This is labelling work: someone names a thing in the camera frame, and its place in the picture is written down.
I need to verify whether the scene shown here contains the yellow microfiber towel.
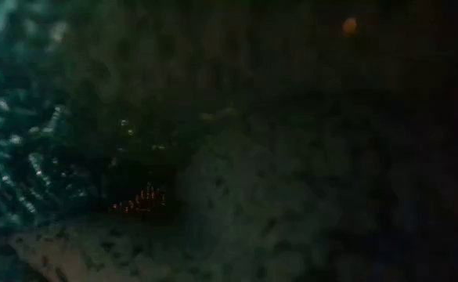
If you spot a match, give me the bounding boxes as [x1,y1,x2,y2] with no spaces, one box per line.
[9,89,458,282]

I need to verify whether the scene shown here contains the teal microfiber towel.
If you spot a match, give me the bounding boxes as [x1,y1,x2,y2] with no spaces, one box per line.
[0,0,198,244]

